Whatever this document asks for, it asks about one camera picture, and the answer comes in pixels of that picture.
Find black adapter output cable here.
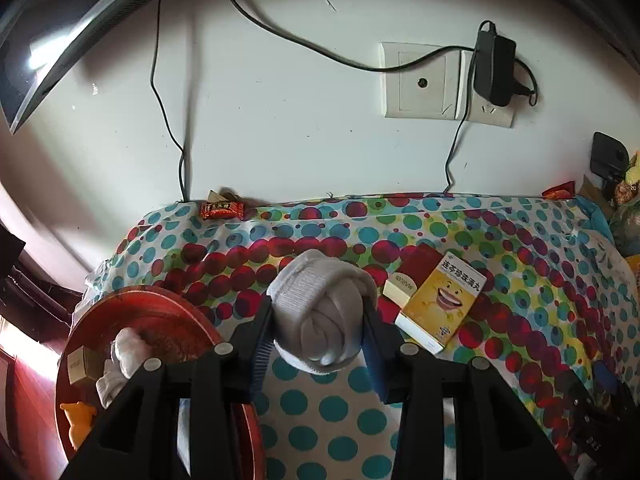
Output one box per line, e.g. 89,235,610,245
442,52,476,195

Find black cable to adapter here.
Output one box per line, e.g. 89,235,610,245
217,0,481,73

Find round red tray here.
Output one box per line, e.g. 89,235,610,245
54,285,266,480

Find polka dot tablecloth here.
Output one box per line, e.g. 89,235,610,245
72,191,640,480

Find gold cardboard box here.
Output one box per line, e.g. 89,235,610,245
67,345,108,387

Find white wall outlet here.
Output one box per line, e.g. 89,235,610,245
380,41,516,128

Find yellow cardboard box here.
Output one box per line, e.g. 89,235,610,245
394,251,488,356

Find clear bag of packets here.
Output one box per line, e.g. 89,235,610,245
607,195,640,256

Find grey sock ball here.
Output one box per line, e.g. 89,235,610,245
266,249,378,375

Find black power adapter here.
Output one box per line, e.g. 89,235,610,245
472,20,518,108

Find orange toy figure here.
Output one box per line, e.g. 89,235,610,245
59,400,98,453

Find dark wooden furniture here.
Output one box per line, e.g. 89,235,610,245
0,220,86,346

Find short black cable loop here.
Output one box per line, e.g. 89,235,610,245
510,57,540,107

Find thin black television cable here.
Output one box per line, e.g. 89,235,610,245
150,0,193,203

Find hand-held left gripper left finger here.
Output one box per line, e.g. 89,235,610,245
60,297,273,480

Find black flat television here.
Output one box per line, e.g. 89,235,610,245
0,0,221,135

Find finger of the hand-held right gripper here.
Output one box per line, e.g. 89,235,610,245
594,360,621,396

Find light blue cloth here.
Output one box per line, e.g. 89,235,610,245
575,194,615,241

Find white socks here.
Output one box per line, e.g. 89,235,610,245
111,327,156,378

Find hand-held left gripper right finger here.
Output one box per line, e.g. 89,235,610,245
361,297,576,480

